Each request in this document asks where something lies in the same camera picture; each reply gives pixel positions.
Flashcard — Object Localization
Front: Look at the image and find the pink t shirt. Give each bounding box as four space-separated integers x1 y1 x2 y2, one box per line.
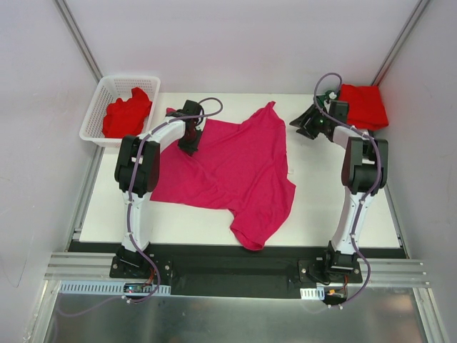
151 101 296 251

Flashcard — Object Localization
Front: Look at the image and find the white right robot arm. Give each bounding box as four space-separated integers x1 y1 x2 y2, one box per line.
290 96 388 282

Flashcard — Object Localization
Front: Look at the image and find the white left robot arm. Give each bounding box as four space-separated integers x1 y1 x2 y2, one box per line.
114 100 205 278

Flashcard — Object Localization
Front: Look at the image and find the folded green t shirt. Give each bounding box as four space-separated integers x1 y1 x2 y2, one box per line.
316 90 339 108

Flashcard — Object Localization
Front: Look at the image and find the folded red t shirt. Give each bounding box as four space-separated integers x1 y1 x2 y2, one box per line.
338 84 389 131

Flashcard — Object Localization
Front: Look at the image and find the red t shirt in basket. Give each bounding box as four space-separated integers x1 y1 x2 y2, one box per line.
102 87 153 139

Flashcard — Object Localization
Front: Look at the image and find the white perforated plastic basket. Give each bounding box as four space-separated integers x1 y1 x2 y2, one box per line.
79 74 161 148

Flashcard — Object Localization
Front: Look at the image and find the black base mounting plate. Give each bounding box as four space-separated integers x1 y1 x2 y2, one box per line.
67 242 363 299

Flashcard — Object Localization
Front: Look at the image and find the left aluminium frame post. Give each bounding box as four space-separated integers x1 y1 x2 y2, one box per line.
53 0 103 82

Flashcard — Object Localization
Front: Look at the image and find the right aluminium rail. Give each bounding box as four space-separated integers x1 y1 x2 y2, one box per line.
360 259 429 287

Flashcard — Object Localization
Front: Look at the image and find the aluminium rail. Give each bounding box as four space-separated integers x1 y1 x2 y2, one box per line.
44 252 114 281
360 259 429 287

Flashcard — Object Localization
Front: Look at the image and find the right white cable duct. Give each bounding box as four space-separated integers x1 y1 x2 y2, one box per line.
300 287 325 301

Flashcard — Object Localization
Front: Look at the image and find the white cable duct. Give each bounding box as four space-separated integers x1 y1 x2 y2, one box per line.
60 281 171 297
300 287 325 301

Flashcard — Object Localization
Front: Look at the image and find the left aluminium rail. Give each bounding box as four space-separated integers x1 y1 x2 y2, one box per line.
44 252 114 281

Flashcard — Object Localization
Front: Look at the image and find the left white cable duct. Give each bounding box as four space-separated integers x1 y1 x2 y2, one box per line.
60 281 171 297

